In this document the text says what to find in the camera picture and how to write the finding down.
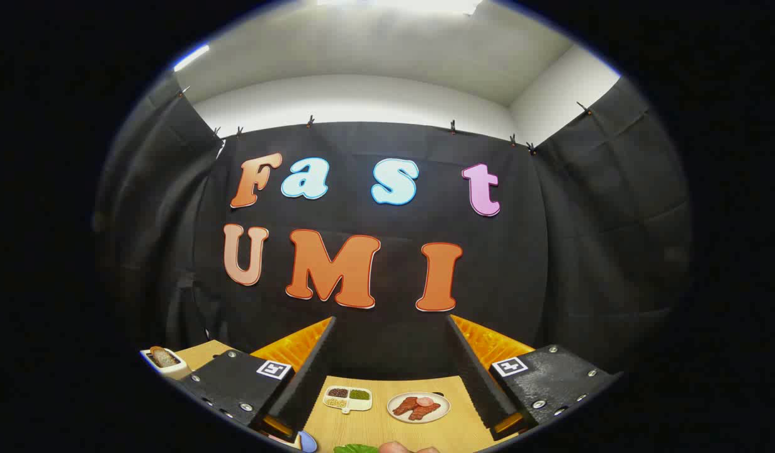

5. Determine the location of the white toaster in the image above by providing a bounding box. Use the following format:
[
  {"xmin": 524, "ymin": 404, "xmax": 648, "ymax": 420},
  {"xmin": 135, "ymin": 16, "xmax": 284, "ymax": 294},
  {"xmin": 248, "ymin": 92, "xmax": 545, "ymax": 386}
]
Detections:
[{"xmin": 140, "ymin": 346, "xmax": 193, "ymax": 380}]

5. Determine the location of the ceiling light strip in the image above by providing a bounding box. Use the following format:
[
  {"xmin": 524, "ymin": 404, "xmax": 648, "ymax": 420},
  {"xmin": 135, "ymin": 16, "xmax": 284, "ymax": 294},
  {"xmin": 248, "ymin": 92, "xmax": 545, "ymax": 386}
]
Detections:
[
  {"xmin": 173, "ymin": 43, "xmax": 211, "ymax": 72},
  {"xmin": 317, "ymin": 0, "xmax": 484, "ymax": 15}
]

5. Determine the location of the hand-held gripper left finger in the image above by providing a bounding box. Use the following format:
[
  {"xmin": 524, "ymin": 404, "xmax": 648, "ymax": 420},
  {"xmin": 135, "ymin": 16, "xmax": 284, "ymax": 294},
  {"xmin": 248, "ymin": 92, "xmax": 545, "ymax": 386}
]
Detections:
[{"xmin": 178, "ymin": 316, "xmax": 336, "ymax": 442}]

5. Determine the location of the white oval meat plate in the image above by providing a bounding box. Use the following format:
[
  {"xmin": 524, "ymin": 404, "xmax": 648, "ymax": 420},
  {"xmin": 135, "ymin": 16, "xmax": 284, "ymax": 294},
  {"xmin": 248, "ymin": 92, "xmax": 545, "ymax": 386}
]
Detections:
[{"xmin": 387, "ymin": 391, "xmax": 451, "ymax": 424}]

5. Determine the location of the row of black cloth clips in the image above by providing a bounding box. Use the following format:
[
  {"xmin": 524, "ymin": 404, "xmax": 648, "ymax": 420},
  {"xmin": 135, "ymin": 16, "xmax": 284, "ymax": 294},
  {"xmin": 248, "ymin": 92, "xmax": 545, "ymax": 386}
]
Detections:
[{"xmin": 176, "ymin": 85, "xmax": 594, "ymax": 155}]

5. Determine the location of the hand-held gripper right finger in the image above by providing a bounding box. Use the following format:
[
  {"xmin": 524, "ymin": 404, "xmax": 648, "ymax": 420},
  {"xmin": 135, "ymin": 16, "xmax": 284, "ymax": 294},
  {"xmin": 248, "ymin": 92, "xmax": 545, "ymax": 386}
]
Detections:
[{"xmin": 446, "ymin": 313, "xmax": 622, "ymax": 441}]

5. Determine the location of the toasted bread slice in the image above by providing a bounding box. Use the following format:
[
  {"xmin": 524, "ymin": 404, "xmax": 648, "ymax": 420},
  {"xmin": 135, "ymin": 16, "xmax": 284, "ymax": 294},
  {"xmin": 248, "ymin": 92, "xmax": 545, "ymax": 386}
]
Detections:
[{"xmin": 149, "ymin": 347, "xmax": 181, "ymax": 369}]

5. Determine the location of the white divided dish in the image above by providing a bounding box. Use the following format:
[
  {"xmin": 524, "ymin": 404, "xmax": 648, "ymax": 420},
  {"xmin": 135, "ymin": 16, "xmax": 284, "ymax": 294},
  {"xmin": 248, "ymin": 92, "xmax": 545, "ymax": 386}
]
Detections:
[{"xmin": 323, "ymin": 385, "xmax": 373, "ymax": 415}]

